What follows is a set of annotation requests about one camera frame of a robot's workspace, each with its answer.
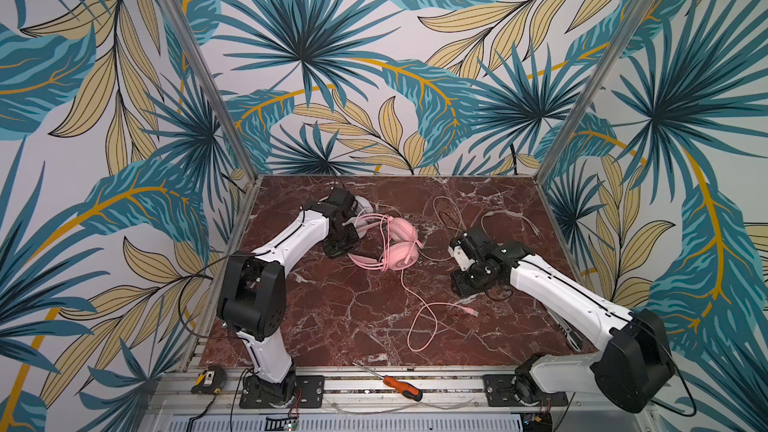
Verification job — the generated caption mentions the pink headphones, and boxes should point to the pink headphones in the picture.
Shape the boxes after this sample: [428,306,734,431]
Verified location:
[348,213,423,271]

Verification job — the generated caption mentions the white headphones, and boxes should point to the white headphones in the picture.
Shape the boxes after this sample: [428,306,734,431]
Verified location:
[352,196,374,239]

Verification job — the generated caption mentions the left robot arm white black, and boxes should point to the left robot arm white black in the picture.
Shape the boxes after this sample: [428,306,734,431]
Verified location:
[216,188,373,405]

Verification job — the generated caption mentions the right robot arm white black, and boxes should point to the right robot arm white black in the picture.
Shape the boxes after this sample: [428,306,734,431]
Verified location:
[448,227,676,413]

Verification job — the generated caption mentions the yellow black tape measure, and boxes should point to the yellow black tape measure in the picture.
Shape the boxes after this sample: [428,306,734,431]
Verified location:
[191,365,227,395]

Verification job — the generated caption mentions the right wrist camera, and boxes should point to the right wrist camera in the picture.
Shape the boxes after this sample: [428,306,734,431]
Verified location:
[448,237,475,272]

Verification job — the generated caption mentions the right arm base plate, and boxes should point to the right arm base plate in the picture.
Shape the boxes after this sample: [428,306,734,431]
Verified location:
[482,374,568,408]

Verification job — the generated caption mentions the left aluminium frame post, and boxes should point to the left aluminium frame post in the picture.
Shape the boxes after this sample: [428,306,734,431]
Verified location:
[158,0,258,184]

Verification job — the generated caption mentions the aluminium frame post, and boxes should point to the aluminium frame post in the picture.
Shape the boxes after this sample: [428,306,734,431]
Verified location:
[158,0,258,184]
[535,0,655,185]

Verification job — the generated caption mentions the orange handled screwdriver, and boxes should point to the orange handled screwdriver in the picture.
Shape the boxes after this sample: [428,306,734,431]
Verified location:
[353,362,423,402]

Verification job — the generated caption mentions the aluminium front rail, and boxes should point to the aluminium front rail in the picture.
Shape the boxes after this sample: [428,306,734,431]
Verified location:
[140,368,658,416]

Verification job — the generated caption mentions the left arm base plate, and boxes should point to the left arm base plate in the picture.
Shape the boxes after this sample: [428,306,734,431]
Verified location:
[239,374,325,410]

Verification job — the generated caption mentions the right aluminium frame post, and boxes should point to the right aluminium frame post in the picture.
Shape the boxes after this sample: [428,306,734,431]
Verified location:
[535,0,655,185]

